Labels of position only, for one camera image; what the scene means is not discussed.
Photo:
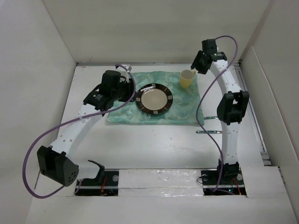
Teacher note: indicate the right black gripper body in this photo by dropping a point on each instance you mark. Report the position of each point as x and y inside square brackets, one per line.
[199, 63]

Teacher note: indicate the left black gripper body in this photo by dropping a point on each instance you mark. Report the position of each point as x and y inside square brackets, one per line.
[125, 91]

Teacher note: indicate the yellow ceramic mug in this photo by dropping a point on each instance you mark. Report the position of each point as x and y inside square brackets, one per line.
[186, 78]

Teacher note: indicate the dark rimmed beige plate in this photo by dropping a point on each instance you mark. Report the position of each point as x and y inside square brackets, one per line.
[154, 99]

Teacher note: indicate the green patterned cloth napkin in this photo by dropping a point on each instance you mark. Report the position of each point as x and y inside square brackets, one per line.
[181, 112]

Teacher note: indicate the green handled fork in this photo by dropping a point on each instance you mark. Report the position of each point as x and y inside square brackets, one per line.
[210, 132]

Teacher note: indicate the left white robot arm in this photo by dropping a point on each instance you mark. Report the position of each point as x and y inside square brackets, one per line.
[57, 160]

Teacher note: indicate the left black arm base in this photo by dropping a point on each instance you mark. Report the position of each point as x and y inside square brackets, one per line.
[107, 186]

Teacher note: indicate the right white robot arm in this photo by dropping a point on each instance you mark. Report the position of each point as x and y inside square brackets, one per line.
[232, 107]

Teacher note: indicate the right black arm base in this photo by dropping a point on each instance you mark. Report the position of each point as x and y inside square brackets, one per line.
[229, 182]

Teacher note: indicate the green handled knife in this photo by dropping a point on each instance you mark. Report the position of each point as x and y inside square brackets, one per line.
[210, 117]

